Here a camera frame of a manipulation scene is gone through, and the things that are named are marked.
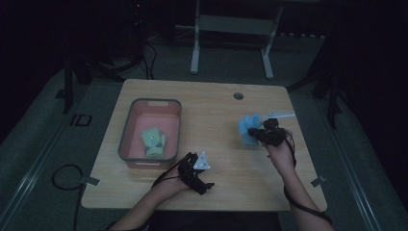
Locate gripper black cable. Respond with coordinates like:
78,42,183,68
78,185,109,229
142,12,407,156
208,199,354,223
282,127,334,226
151,155,191,191

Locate black stand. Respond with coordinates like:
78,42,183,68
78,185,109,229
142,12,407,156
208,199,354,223
55,52,97,116
286,38,344,130

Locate person's dark clothing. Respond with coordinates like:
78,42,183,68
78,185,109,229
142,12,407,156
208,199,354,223
105,210,296,231

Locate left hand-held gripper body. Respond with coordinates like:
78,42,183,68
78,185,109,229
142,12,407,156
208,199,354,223
177,151,213,196

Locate person's left hand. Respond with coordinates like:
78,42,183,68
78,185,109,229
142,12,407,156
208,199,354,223
155,167,191,201

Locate person's right hand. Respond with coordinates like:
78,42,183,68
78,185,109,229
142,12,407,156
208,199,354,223
265,128,296,177

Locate grey tape tag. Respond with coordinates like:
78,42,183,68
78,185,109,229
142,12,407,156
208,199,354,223
80,176,102,188
310,175,327,189

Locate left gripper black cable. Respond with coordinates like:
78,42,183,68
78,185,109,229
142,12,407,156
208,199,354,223
151,155,191,191

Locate black looped floor cable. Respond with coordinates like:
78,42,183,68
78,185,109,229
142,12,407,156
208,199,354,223
51,164,87,231

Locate grey metal floor rail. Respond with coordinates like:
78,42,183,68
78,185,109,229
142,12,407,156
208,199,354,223
0,110,83,231
316,92,383,231

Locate white metal desk frame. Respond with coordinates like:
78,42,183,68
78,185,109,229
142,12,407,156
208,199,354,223
174,0,286,81

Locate black background floor cables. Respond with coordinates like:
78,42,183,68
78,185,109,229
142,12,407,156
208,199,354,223
138,38,159,81

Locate pink plastic bin grey rim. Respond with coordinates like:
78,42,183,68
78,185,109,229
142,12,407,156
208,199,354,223
117,97,183,170

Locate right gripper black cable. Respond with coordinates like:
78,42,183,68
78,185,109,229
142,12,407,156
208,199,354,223
282,127,334,226

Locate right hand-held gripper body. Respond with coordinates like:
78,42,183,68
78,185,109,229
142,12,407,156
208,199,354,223
257,110,296,148

